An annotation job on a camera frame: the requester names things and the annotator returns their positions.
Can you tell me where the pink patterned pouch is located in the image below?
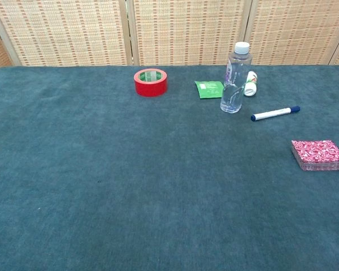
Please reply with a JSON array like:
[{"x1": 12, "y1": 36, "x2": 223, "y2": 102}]
[{"x1": 291, "y1": 139, "x2": 339, "y2": 172}]

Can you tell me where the red tape roll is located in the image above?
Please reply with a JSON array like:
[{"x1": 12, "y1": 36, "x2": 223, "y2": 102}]
[{"x1": 133, "y1": 68, "x2": 168, "y2": 98}]

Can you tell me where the teal felt table cover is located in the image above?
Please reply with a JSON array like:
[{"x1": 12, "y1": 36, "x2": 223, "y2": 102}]
[{"x1": 0, "y1": 65, "x2": 339, "y2": 271}]

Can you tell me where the green foil packet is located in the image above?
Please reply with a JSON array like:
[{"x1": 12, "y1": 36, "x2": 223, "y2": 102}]
[{"x1": 194, "y1": 80, "x2": 224, "y2": 100}]

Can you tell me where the clear plastic water bottle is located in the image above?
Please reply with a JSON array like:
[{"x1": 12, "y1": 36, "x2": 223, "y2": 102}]
[{"x1": 220, "y1": 41, "x2": 254, "y2": 114}]

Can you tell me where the small white drink bottle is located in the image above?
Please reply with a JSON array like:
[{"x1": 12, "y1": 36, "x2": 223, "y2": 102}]
[{"x1": 244, "y1": 71, "x2": 258, "y2": 97}]

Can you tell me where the white marker blue cap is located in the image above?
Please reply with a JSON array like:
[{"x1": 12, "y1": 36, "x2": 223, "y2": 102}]
[{"x1": 250, "y1": 105, "x2": 301, "y2": 123}]

